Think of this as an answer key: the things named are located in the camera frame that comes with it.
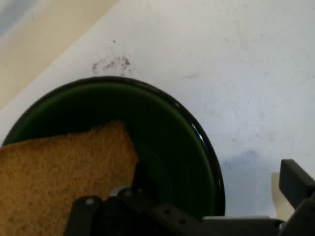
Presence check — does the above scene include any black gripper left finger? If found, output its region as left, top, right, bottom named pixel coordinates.
left=63, top=162, right=206, bottom=236

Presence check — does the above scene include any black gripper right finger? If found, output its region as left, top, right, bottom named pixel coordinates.
left=278, top=159, right=315, bottom=236

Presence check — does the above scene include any tan sponge slice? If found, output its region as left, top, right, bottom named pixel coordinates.
left=0, top=119, right=140, bottom=236

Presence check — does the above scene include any dark green round plate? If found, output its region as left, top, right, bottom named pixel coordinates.
left=1, top=76, right=226, bottom=221

